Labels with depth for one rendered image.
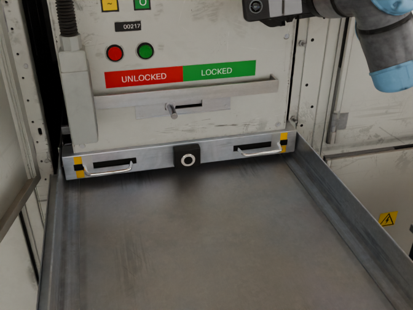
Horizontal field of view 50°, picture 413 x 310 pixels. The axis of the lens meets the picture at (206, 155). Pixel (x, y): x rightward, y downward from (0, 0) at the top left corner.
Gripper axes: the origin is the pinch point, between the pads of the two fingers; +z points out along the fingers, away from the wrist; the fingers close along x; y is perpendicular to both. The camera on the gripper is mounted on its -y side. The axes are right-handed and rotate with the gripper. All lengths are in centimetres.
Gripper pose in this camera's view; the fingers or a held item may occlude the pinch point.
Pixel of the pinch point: (248, 4)
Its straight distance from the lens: 93.0
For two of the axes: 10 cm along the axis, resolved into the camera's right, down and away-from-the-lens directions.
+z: -4.7, -2.2, 8.6
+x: -1.2, -9.4, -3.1
